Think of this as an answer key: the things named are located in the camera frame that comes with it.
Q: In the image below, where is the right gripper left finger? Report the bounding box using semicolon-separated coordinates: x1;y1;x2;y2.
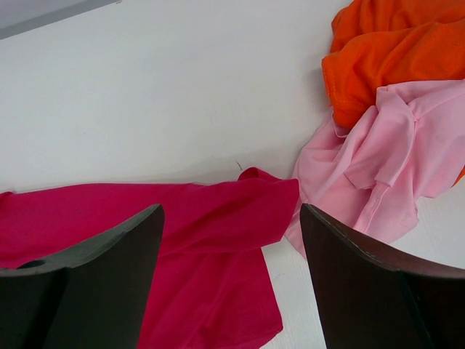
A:
1;205;163;348

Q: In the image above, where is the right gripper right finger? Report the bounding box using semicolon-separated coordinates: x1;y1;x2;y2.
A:
300;204;464;348

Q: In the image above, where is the magenta t shirt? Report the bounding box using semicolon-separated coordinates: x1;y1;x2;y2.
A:
1;168;298;348

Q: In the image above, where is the pink t shirt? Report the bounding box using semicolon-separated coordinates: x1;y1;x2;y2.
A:
294;80;464;243

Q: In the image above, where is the orange t shirt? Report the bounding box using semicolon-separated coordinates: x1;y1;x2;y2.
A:
321;0;465;188

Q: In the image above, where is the rear aluminium frame rail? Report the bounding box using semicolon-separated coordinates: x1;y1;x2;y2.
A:
1;0;118;39

